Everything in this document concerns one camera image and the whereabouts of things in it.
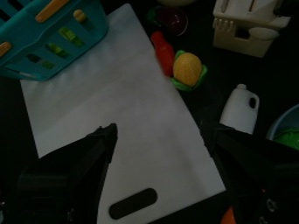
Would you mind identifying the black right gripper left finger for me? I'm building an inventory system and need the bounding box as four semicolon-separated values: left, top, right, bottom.
15;122;119;224

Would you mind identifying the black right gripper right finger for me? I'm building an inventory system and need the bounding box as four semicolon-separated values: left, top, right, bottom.
213;123;299;224

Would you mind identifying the green toy pea pod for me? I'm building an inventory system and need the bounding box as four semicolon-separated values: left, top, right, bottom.
274;128;299;151

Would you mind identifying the grey-blue toy pot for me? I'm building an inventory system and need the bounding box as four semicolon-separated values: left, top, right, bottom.
266;104;299;141

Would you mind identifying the orange toy carrot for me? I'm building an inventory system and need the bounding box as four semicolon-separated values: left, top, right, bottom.
219;205;238;224

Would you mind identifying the white toy bottle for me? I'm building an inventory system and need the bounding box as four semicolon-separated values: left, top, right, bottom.
219;83;261;135

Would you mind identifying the white cutting board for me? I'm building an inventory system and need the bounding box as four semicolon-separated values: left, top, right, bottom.
21;3;229;224

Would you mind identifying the yellow toy corn green husk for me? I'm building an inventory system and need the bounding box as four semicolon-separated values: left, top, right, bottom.
170;49;210;92

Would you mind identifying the cream toy knife block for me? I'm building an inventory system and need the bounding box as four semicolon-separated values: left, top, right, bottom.
211;0;293;59

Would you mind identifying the red toy pepper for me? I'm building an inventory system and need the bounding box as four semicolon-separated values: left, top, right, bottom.
150;30;177;77

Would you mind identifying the lime green toy in basket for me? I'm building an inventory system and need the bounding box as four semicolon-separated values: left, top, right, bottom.
27;25;87;70

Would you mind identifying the teal toy basket orange rim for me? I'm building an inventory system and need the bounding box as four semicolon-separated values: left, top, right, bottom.
0;0;110;82

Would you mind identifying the purple toy eggplant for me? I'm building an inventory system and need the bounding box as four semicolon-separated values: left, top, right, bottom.
146;5;191;38

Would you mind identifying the white toy pot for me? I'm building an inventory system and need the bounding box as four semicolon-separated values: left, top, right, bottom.
157;0;198;7

